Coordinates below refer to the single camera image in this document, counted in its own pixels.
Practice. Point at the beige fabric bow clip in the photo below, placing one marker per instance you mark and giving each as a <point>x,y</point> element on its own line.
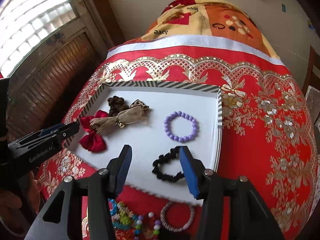
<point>134,114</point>

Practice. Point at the window with grille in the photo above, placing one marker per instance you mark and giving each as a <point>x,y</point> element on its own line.
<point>25,24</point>

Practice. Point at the orange cream love blanket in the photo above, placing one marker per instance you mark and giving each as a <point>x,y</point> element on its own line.
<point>209,18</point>

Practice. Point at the black scrunchie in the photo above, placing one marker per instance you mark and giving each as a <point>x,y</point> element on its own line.
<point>163,166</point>

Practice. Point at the red gold floral bedspread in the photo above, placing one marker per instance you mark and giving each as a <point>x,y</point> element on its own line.
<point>267,130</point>

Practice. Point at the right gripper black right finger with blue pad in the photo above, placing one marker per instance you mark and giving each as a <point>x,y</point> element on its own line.
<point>233,206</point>

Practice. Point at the wooden wall panel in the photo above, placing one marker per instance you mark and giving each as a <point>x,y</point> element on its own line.
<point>46,95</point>

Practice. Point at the brown scrunchie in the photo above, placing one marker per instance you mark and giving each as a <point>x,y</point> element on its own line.
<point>116,105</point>

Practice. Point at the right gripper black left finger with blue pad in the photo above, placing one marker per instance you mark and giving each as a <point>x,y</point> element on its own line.
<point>61,216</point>

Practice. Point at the red satin bow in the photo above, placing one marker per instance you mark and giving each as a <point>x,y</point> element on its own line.
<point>92,141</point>

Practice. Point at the striped shallow white box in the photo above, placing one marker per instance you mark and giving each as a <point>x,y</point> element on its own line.
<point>149,139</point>

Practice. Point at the pink white twisted bangle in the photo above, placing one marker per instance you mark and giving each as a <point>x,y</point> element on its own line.
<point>176,221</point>

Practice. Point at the wooden chair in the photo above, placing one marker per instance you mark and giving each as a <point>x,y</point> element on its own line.
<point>312,74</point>

